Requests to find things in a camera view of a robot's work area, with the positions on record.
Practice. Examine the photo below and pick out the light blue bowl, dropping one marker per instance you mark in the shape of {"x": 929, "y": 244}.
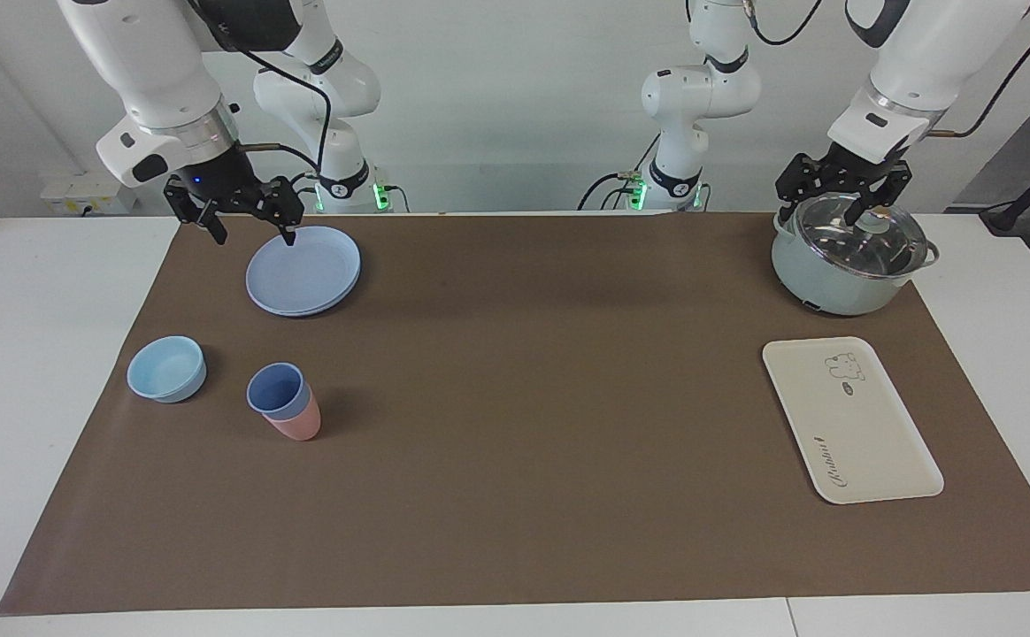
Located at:
{"x": 165, "y": 370}

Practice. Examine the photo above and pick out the blue plastic cup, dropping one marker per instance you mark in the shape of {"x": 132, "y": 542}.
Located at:
{"x": 276, "y": 391}

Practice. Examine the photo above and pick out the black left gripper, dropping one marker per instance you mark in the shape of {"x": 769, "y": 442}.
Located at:
{"x": 864, "y": 166}

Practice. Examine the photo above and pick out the pale green cooking pot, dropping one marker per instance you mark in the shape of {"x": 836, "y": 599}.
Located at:
{"x": 820, "y": 279}

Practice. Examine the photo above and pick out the white power strip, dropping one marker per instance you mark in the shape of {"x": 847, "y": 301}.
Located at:
{"x": 73, "y": 193}

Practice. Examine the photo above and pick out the cream rectangular tray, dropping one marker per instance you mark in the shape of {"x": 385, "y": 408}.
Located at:
{"x": 851, "y": 420}

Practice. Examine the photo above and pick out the brown table mat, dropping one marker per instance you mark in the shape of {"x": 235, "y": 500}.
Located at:
{"x": 515, "y": 442}

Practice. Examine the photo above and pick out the pink plastic cup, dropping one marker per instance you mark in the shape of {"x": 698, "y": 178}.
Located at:
{"x": 298, "y": 427}

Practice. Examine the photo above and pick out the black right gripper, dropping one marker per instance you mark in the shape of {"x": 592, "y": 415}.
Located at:
{"x": 219, "y": 177}

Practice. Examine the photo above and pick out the blue plastic plate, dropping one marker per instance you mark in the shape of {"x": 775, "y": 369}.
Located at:
{"x": 303, "y": 270}

